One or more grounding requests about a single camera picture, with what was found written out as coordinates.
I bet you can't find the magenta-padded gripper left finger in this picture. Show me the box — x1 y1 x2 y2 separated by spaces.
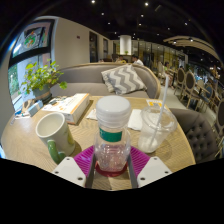
51 144 98 188

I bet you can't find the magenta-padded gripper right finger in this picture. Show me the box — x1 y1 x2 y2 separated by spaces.
127 145 173 188

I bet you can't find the clear bottle with white cap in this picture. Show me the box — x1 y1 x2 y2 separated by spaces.
94 95 132 173

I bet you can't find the clear plastic lidded cup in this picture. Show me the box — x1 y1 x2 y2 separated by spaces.
137 105 178 154

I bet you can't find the white paper napkin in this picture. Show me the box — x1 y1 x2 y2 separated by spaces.
127 108 144 132

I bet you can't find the grey tufted armchair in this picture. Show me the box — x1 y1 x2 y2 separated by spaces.
169 107 219 164

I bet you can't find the white paper sheet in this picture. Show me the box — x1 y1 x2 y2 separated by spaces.
85 108 98 121

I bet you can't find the flat white orange box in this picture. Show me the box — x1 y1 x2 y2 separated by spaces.
41 93 90 125

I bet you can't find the yellow printed card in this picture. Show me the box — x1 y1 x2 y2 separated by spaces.
145 98 168 109

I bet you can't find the light blue tissue pack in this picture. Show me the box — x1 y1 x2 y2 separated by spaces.
26 99 44 118

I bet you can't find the white drinking straw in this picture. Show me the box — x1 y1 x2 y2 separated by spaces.
148 75 170 148

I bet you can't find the wooden stand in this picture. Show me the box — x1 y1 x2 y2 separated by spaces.
21 98 36 114

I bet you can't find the grey curved sofa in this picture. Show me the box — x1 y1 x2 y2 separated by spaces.
49 62 162 100

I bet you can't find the group of dining chairs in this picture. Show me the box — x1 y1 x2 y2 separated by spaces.
173 66 224 158

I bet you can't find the grey white chevron pillow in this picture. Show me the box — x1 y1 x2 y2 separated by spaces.
100 64 148 96

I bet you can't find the green potted plant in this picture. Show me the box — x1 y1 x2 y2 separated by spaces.
20 59 68 103

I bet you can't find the person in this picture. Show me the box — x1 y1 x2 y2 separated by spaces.
114 55 128 64
163 61 174 88
131 54 144 67

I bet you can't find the white round column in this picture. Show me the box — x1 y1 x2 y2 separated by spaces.
119 34 132 56

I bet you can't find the group of ceiling lights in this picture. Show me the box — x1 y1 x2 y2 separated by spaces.
88 0 201 44

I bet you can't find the white mug with green handle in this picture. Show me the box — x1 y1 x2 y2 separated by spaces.
35 112 76 165

